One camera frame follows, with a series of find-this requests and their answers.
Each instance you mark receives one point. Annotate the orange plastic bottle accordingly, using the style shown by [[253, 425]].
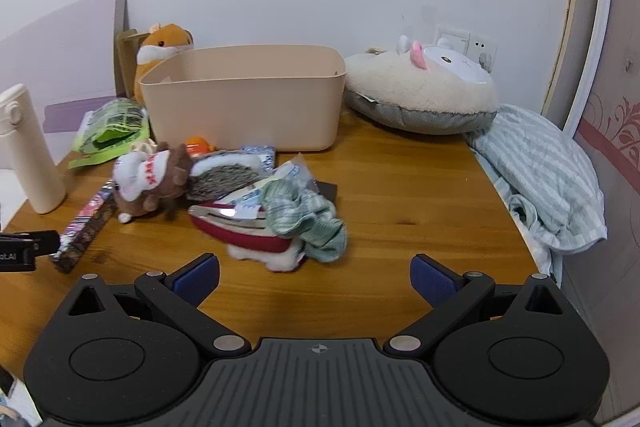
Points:
[[199, 146]]

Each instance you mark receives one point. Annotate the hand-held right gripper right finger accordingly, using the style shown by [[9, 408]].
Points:
[[431, 279]]

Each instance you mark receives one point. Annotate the beige plastic storage container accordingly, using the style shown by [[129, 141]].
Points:
[[240, 107]]

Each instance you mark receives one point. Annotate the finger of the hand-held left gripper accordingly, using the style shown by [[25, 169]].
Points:
[[40, 241]]

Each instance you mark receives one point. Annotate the green snack packet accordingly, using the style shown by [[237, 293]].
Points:
[[112, 127]]

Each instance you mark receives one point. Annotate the orange hamster plush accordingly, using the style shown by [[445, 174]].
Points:
[[167, 39]]

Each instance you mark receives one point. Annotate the green striped blanket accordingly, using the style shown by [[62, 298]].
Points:
[[545, 172]]

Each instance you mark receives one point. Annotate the lilac headboard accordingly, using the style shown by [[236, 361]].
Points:
[[60, 57]]

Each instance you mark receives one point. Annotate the white thermos bottle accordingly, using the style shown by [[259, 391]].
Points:
[[30, 147]]

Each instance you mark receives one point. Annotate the patterned long box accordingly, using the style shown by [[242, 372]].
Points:
[[85, 227]]

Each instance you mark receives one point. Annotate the white wall socket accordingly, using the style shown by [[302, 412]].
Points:
[[484, 49]]

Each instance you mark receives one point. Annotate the red fleece-lined slipper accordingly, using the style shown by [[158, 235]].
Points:
[[240, 239]]

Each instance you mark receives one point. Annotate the dark brown card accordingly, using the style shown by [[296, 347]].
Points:
[[328, 192]]

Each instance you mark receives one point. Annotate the cream sheep plush cushion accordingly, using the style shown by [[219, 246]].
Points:
[[420, 92]]

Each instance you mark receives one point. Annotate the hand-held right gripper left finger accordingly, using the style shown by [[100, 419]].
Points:
[[200, 278]]

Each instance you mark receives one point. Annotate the blue white tissue pack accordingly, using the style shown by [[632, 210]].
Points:
[[260, 155]]

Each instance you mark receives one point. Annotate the white door frame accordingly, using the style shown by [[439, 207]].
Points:
[[595, 7]]

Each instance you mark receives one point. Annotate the clear plastic bag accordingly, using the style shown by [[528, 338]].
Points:
[[295, 174]]

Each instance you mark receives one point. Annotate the green striped cloth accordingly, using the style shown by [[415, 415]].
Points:
[[310, 222]]

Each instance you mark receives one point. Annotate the white wall switch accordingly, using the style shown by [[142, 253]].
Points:
[[452, 38]]

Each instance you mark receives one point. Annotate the brown white plush toy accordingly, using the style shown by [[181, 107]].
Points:
[[150, 182]]

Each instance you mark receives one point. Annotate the grey fleece-lined slipper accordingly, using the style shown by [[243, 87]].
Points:
[[225, 177]]

